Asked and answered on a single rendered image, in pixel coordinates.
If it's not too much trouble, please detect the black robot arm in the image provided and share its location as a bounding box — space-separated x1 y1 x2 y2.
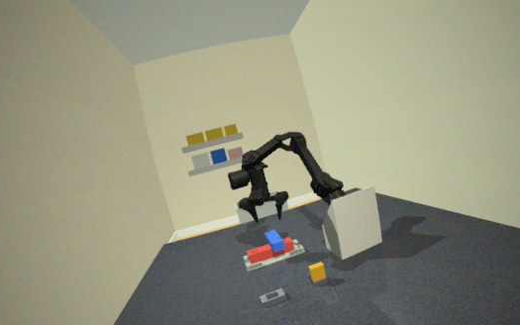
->
228 132 347 207

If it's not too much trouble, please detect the yellow block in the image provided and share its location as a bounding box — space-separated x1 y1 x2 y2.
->
309 262 326 281

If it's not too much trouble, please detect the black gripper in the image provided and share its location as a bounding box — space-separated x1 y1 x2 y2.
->
238 181 289 222

